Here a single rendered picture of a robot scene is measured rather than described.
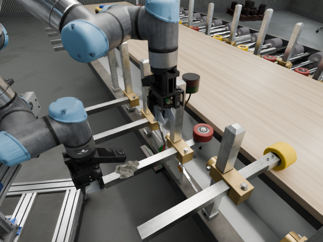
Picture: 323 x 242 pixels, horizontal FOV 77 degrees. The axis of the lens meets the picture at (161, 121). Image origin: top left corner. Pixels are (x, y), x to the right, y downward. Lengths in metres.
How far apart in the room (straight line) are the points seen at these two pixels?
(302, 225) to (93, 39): 0.80
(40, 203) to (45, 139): 1.12
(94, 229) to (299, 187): 1.28
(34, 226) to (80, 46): 1.26
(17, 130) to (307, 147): 0.89
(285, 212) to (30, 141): 0.80
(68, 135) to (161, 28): 0.32
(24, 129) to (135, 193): 1.28
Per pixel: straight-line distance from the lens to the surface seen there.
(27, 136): 0.50
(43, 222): 1.52
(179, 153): 0.77
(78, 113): 0.49
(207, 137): 0.80
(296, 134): 0.95
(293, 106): 1.12
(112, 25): 0.46
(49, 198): 1.60
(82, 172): 0.63
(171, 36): 0.50
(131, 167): 0.72
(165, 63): 0.51
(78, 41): 0.42
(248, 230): 0.95
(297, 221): 0.86
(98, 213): 1.67
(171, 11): 0.49
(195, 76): 0.69
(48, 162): 2.12
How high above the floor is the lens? 1.44
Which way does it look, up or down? 39 degrees down
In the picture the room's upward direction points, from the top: straight up
